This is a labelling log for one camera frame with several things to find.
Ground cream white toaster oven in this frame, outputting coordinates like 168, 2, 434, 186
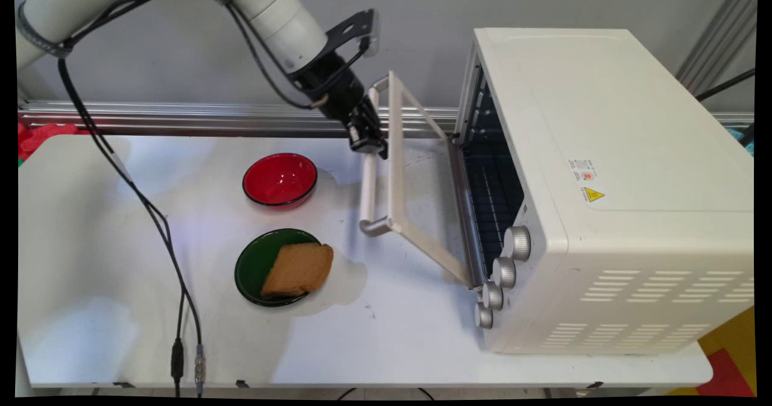
454, 28, 755, 356

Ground cream oven door with handle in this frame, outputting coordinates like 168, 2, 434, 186
359, 71, 475, 290

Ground yellow foam floor tile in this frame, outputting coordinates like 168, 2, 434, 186
666, 306, 756, 396

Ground slanted aluminium profile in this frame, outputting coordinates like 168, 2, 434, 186
675, 0, 758, 97

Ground brown bread slice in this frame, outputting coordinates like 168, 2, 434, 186
261, 243, 335, 299

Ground red cloth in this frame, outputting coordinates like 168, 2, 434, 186
18, 122, 91, 163

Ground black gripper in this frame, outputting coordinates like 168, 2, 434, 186
294, 53, 388, 158

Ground teal background object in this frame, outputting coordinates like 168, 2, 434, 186
726, 125, 755, 154

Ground red foam floor tile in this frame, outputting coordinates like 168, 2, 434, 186
694, 348, 755, 397

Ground metal wire oven rack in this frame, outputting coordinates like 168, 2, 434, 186
461, 147, 525, 265

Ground white oven label sticker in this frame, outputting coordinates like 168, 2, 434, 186
568, 159, 599, 184

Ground thin black background cable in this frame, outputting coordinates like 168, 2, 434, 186
695, 68, 756, 103

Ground black cable under table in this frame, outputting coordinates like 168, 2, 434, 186
336, 387, 436, 401

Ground dark green plate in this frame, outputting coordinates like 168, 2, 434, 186
234, 228, 327, 308

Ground small grey wrist camera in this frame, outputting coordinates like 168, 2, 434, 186
364, 11, 381, 57

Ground black cable with silver connector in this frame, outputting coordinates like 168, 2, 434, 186
57, 0, 330, 398

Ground red bowl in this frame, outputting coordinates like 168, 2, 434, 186
242, 153, 318, 209

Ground grey velcro strap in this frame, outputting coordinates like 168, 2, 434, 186
17, 1, 74, 59

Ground horizontal aluminium rail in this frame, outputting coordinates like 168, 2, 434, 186
18, 100, 755, 139

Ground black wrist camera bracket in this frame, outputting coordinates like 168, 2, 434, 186
326, 9, 376, 56

